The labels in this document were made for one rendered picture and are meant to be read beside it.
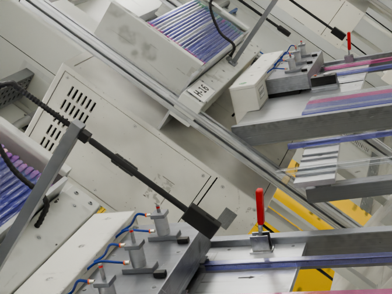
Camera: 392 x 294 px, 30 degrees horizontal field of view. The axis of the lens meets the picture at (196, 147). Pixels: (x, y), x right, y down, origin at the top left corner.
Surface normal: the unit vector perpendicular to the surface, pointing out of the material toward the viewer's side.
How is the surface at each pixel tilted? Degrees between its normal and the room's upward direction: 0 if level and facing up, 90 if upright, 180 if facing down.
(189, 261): 136
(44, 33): 90
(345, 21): 90
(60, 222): 90
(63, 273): 46
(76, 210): 90
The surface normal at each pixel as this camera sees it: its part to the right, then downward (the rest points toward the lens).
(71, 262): -0.20, -0.94
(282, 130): -0.29, 0.33
